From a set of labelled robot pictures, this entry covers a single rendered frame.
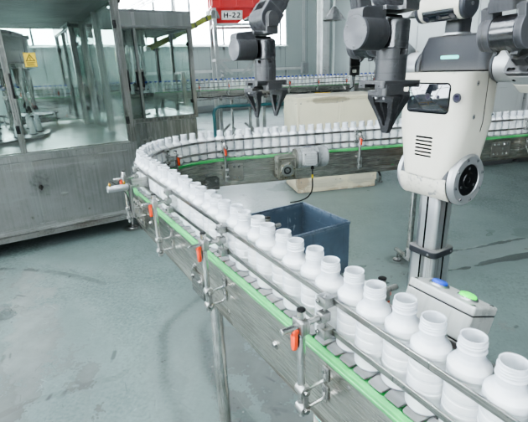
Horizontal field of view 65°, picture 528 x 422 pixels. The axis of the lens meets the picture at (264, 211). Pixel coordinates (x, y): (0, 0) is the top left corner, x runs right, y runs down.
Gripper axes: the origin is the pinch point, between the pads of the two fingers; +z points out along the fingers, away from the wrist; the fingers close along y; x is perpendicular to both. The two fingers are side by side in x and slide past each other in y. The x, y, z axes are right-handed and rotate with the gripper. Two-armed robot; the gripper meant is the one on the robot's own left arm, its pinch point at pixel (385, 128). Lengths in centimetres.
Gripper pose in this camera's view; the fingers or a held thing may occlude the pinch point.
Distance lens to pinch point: 86.5
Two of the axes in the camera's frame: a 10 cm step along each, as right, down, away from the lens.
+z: 0.1, 9.5, 3.2
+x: -5.1, -2.7, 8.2
